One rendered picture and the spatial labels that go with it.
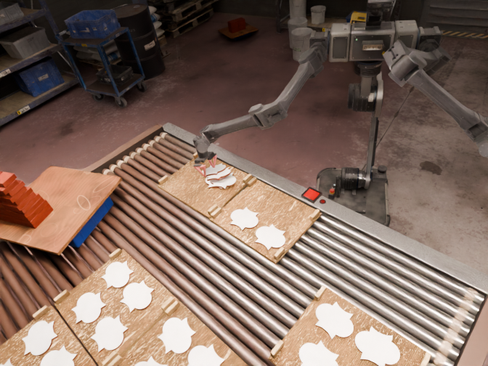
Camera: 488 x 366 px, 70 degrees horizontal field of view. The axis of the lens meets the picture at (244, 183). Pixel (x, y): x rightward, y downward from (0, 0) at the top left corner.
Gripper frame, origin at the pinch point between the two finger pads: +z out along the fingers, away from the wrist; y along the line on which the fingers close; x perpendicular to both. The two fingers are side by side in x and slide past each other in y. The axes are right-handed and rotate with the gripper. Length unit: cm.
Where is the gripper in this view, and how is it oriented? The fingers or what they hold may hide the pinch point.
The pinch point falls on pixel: (208, 171)
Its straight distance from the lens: 190.4
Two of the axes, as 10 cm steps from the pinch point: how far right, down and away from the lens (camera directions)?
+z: 2.6, 8.5, 4.5
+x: -8.6, -0.1, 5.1
